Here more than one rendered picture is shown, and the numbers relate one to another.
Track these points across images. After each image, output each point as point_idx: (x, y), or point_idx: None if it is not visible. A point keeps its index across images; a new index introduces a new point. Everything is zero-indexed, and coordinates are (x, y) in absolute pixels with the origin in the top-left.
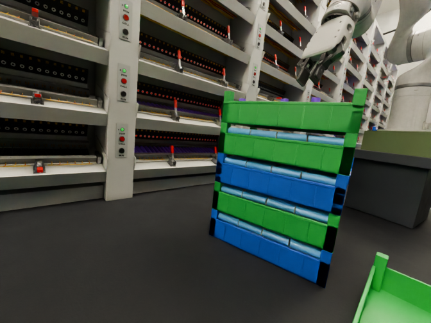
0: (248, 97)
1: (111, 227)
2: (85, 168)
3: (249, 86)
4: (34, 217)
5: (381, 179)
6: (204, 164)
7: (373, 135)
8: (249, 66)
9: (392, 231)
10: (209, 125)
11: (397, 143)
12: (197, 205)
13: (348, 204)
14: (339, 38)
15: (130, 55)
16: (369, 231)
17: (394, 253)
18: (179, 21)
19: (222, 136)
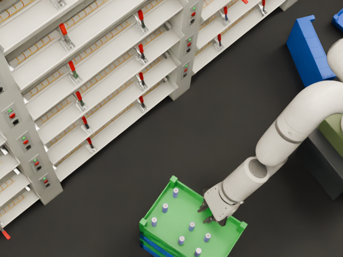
0: (185, 38)
1: (69, 250)
2: (23, 202)
3: (185, 29)
4: (11, 246)
5: (323, 162)
6: (129, 121)
7: (328, 128)
8: (181, 16)
9: (306, 209)
10: (128, 100)
11: (342, 150)
12: (128, 194)
13: (298, 155)
14: (222, 218)
15: (36, 149)
16: (282, 213)
17: (277, 247)
18: (74, 90)
19: (142, 232)
